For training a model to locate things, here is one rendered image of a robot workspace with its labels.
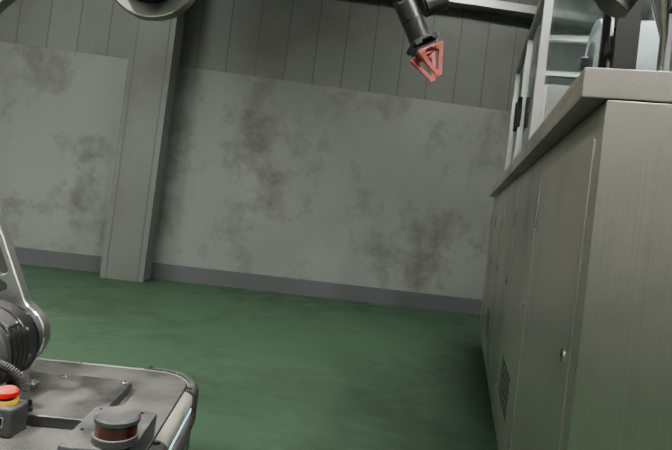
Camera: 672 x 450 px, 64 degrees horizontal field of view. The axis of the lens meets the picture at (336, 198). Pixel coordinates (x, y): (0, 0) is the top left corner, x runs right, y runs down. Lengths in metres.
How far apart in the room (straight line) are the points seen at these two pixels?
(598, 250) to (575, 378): 0.16
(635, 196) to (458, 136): 3.58
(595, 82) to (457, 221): 3.54
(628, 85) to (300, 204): 3.47
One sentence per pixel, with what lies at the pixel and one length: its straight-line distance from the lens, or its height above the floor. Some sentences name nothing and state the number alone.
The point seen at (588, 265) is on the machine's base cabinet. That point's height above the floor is 0.65.
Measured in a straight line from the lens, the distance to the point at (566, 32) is 2.16.
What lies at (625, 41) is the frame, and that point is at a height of 1.14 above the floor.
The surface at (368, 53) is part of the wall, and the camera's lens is 4.29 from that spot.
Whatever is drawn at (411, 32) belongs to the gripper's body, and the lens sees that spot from 1.41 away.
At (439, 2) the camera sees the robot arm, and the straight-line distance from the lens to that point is 1.44.
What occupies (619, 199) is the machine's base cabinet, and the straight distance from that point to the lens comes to 0.75.
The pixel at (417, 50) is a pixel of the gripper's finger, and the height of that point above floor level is 1.09.
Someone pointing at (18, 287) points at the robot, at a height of 0.44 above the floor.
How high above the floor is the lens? 0.68
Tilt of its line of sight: 1 degrees up
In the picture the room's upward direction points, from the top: 7 degrees clockwise
